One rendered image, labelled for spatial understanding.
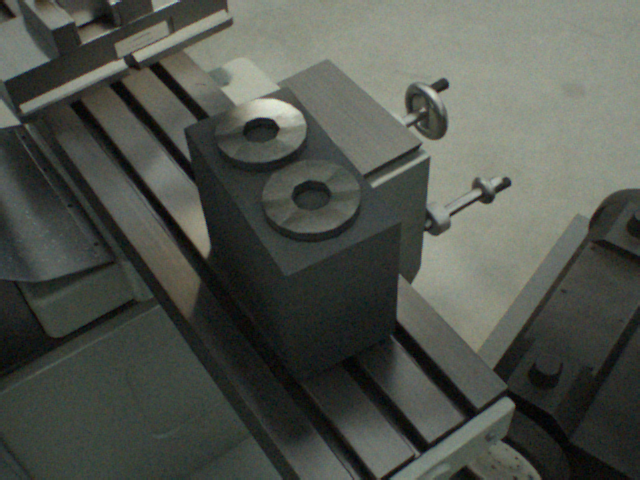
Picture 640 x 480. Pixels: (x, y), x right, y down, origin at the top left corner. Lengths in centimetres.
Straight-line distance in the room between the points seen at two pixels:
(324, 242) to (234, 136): 15
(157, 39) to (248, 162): 49
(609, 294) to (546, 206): 93
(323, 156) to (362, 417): 26
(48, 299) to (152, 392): 33
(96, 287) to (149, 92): 28
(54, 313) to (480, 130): 165
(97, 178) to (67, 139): 9
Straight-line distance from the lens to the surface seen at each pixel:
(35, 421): 128
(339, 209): 72
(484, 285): 212
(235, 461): 166
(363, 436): 82
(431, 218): 151
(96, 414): 134
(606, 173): 245
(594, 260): 146
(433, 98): 151
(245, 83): 134
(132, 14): 119
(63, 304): 113
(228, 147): 79
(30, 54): 119
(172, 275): 95
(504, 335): 157
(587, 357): 134
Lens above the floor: 170
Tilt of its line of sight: 51 degrees down
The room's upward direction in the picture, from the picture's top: 4 degrees counter-clockwise
